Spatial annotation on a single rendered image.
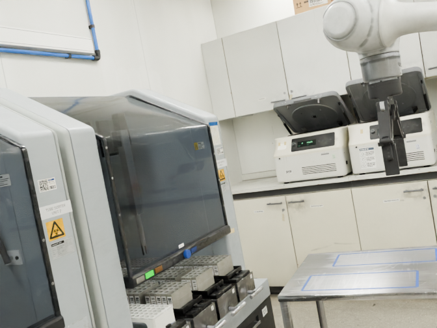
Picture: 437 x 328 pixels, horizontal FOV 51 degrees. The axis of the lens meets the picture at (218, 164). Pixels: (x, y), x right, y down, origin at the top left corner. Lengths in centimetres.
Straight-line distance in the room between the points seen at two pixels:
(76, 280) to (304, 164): 256
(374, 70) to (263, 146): 328
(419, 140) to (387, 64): 228
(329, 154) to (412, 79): 78
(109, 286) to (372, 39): 91
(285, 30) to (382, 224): 169
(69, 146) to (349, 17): 76
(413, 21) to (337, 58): 279
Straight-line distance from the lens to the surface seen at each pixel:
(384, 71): 113
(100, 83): 309
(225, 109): 411
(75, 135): 130
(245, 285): 181
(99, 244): 132
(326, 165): 351
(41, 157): 121
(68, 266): 125
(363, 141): 344
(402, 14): 99
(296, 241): 372
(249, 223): 384
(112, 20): 335
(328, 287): 154
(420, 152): 339
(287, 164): 362
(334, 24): 96
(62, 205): 124
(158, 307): 150
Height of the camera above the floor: 134
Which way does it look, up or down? 3 degrees down
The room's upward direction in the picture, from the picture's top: 10 degrees counter-clockwise
